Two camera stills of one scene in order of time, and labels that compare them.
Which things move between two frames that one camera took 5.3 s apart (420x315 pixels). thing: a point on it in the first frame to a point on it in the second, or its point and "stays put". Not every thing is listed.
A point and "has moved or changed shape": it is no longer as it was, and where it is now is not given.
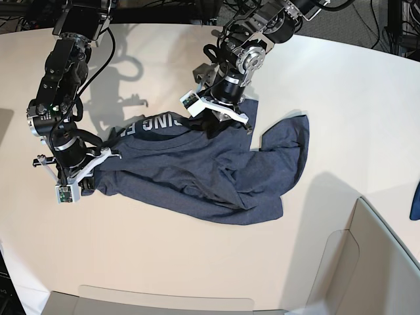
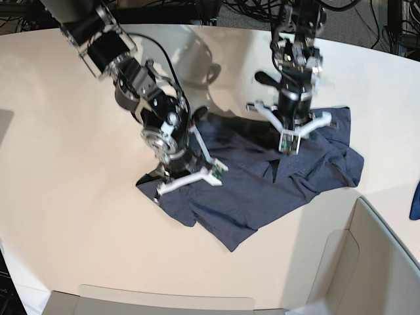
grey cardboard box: x=368 y=270 stays put
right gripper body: x=221 y=101 to x=293 y=118
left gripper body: x=73 y=167 to x=195 y=163
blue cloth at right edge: x=415 y=209 stays put
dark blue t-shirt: x=171 y=158 has moved or changed shape
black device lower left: x=10 y=302 stays put
